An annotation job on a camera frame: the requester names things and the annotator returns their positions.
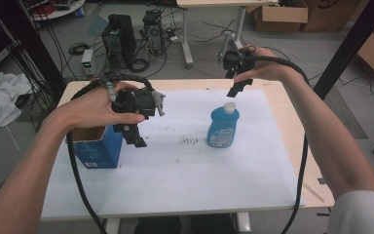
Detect person's white sleeve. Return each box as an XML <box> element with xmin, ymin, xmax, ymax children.
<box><xmin>326</xmin><ymin>189</ymin><xmax>374</xmax><ymax>234</ymax></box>

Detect person's left hand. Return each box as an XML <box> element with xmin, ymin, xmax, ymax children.
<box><xmin>43</xmin><ymin>81</ymin><xmax>146</xmax><ymax>135</ymax></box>

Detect grey floor mat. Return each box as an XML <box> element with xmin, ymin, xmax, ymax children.
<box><xmin>322</xmin><ymin>85</ymin><xmax>368</xmax><ymax>140</ymax></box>

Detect open cardboard box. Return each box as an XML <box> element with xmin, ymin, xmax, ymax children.
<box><xmin>252</xmin><ymin>0</ymin><xmax>310</xmax><ymax>34</ymax></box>

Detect black computer tower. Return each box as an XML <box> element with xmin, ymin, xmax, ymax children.
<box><xmin>100</xmin><ymin>13</ymin><xmax>137</xmax><ymax>68</ymax></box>

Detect tall cardboard box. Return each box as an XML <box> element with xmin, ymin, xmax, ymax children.
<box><xmin>301</xmin><ymin>0</ymin><xmax>362</xmax><ymax>34</ymax></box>

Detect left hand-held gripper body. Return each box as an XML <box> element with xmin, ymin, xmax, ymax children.
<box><xmin>111</xmin><ymin>89</ymin><xmax>167</xmax><ymax>121</ymax></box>

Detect grey power supply unit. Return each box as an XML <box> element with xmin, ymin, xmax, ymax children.
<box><xmin>80</xmin><ymin>48</ymin><xmax>95</xmax><ymax>78</ymax></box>

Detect white cloth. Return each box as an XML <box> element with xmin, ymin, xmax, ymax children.
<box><xmin>0</xmin><ymin>71</ymin><xmax>34</xmax><ymax>131</ymax></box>

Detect round white table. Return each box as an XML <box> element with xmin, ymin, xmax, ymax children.
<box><xmin>28</xmin><ymin>0</ymin><xmax>87</xmax><ymax>21</ymax></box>

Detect blue detergent bottle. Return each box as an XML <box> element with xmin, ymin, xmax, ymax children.
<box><xmin>206</xmin><ymin>101</ymin><xmax>241</xmax><ymax>149</ymax></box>

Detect blue cardboard box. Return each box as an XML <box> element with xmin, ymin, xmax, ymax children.
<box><xmin>70</xmin><ymin>124</ymin><xmax>125</xmax><ymax>170</ymax></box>

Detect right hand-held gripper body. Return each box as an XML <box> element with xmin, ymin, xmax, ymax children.
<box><xmin>218</xmin><ymin>48</ymin><xmax>256</xmax><ymax>79</ymax></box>

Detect white-legged background desk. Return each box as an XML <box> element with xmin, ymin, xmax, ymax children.
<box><xmin>176</xmin><ymin>0</ymin><xmax>279</xmax><ymax>66</ymax></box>

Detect white table sheet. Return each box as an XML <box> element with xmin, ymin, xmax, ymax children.
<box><xmin>40</xmin><ymin>88</ymin><xmax>307</xmax><ymax>219</ymax></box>

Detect coiled black cable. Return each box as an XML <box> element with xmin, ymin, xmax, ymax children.
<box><xmin>68</xmin><ymin>42</ymin><xmax>91</xmax><ymax>57</ymax></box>
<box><xmin>129</xmin><ymin>57</ymin><xmax>151</xmax><ymax>73</ymax></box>

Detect black metal post with base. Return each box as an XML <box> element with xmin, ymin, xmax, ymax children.
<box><xmin>312</xmin><ymin>0</ymin><xmax>374</xmax><ymax>101</ymax></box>

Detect person's legs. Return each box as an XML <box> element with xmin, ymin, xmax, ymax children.
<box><xmin>132</xmin><ymin>214</ymin><xmax>239</xmax><ymax>234</ymax></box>

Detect black metal post with cables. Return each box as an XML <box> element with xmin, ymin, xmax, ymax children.
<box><xmin>0</xmin><ymin>0</ymin><xmax>67</xmax><ymax>96</ymax></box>

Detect person's right hand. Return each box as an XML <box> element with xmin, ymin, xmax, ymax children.
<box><xmin>233</xmin><ymin>45</ymin><xmax>294</xmax><ymax>84</ymax></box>

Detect open grey computer tower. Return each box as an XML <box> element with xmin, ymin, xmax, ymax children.
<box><xmin>141</xmin><ymin>9</ymin><xmax>166</xmax><ymax>57</ymax></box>

